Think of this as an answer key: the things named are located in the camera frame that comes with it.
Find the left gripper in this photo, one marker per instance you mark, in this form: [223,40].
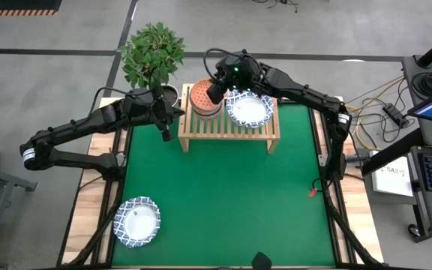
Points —
[159,110]

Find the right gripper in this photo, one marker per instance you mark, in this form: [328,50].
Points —
[238,77]

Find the orange patterned bowl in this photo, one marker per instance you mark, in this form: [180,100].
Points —
[200,95]

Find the blue patterned paper plate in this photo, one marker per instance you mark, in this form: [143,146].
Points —
[249,110]
[137,222]

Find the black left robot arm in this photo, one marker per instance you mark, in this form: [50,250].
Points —
[77,125]

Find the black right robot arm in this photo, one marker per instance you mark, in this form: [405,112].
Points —
[298,92]

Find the wooden slatted shelf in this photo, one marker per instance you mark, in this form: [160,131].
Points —
[227,133]

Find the green plant in white pot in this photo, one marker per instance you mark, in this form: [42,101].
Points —
[152,52]

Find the green table mat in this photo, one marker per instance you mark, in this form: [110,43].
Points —
[219,187]

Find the black power strip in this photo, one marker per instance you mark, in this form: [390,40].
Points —
[394,112]

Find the black rounded object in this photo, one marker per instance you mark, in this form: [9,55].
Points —
[261,261]

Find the white paper sheet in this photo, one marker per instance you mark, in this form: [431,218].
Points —
[392,183]

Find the black hazard striped floor mat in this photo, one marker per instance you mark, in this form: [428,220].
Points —
[17,4]

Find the black caster wheel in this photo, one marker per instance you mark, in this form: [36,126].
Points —
[414,230]

